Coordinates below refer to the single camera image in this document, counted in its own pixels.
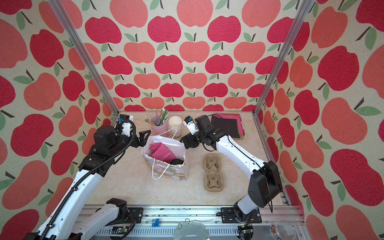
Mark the stack of white paper cups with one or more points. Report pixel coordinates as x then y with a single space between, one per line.
176 126

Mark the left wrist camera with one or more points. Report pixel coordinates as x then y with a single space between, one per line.
124 128

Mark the white patterned paper gift bag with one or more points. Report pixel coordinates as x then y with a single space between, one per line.
160 169

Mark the stack of pink napkins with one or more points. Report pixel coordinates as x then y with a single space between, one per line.
231 124

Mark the wrapped straws and stirrers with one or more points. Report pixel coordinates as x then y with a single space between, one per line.
159 119

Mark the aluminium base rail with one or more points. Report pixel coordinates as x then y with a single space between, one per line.
213 221

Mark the black plastic cup lid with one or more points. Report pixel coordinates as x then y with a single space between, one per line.
177 162

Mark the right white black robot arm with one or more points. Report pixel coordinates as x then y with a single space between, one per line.
265 181

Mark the pink paper napkin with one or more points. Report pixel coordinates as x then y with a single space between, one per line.
161 153

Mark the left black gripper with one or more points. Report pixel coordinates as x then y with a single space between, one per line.
136 143

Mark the pink straw holder cup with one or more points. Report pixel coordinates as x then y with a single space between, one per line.
161 130

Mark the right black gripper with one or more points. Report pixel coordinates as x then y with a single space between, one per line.
190 142

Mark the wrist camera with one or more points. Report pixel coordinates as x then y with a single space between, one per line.
124 128
191 125

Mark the brown cardboard cup carrier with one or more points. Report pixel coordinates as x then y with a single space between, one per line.
213 180

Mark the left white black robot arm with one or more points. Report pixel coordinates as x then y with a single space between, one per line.
61 223

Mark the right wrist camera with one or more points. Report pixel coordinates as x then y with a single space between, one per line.
191 125

